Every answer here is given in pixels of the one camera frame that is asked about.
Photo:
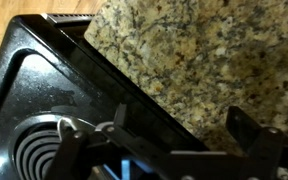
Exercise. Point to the black electric stove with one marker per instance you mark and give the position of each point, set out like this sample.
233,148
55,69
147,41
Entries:
44,86

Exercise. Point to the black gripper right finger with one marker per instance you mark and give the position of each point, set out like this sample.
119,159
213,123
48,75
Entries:
257,143

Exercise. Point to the large black coil burner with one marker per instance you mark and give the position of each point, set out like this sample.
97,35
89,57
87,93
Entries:
30,150

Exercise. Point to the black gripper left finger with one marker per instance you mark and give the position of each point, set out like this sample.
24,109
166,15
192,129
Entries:
127,138

